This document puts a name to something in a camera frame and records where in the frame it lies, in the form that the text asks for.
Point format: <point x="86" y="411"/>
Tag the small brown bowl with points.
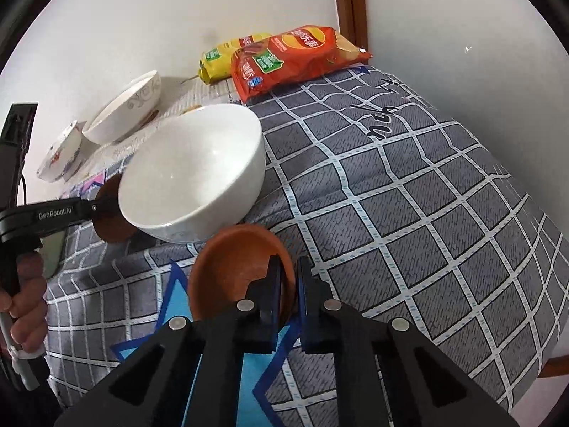
<point x="231" y="267"/>
<point x="109" y="227"/>

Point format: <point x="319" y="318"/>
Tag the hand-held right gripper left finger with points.
<point x="275" y="298"/>

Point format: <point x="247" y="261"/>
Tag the large white patterned bowl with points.
<point x="129" y="106"/>

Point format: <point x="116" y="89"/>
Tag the brown wooden door frame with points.
<point x="349" y="0"/>

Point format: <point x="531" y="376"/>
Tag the red chip bag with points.
<point x="284" y="60"/>

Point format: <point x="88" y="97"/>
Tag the person's left hand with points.
<point x="29" y="302"/>

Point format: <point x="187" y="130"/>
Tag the yellow chip bag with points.
<point x="218" y="60"/>

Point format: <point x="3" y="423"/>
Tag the plain white bowl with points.
<point x="191" y="164"/>

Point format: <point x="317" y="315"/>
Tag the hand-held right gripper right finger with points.
<point x="306" y="316"/>

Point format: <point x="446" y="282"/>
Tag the grey checked tablecloth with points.
<point x="400" y="209"/>

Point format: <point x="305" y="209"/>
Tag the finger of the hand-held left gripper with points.
<point x="104" y="210"/>

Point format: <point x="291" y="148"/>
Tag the brown wooden baseboard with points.
<point x="558" y="364"/>

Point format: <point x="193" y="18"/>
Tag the green plate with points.
<point x="55" y="251"/>

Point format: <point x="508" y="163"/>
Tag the blue patterned footed bowl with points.
<point x="60" y="155"/>

